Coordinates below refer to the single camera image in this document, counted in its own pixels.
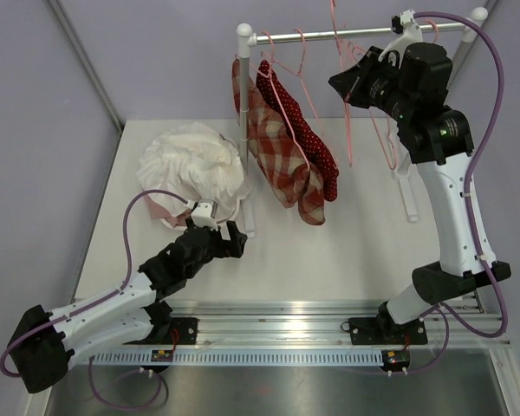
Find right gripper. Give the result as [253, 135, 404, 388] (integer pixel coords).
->
[331, 48, 415, 124]

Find pink hanger of white skirt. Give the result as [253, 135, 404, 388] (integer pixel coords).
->
[329, 0, 354, 167]

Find pink hanger of red skirt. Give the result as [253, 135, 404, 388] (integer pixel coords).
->
[276, 28, 324, 138]

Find red polka dot skirt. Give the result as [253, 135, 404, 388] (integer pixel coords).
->
[256, 60, 339, 202]

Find pink skirt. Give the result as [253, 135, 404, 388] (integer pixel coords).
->
[144, 196, 191, 229]

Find white skirt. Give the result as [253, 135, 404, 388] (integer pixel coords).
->
[136, 121, 250, 223]

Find pink hanger of floral skirt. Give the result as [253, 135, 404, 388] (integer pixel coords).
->
[424, 20, 439, 44]

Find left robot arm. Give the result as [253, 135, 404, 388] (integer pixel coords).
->
[8, 221, 248, 393]

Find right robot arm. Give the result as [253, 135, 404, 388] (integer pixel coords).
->
[328, 42, 511, 343]

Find pink hanger of plaid skirt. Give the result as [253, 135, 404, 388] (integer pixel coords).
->
[259, 29, 313, 170]

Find red plaid skirt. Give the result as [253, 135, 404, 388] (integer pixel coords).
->
[247, 79, 326, 225]

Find white plastic basket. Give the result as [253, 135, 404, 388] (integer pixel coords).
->
[139, 133, 248, 230]

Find white metal clothes rack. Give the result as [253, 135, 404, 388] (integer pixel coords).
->
[235, 7, 490, 238]

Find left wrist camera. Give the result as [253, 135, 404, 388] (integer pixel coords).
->
[191, 199, 218, 230]

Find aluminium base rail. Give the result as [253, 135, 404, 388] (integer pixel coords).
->
[167, 296, 510, 349]

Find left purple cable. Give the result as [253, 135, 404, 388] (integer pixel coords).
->
[0, 190, 196, 406]

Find purple cable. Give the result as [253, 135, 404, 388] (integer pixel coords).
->
[0, 190, 196, 406]
[411, 11, 508, 374]

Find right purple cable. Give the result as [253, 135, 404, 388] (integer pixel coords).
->
[411, 11, 508, 374]

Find white slotted cable duct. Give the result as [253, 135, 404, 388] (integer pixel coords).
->
[94, 348, 383, 367]

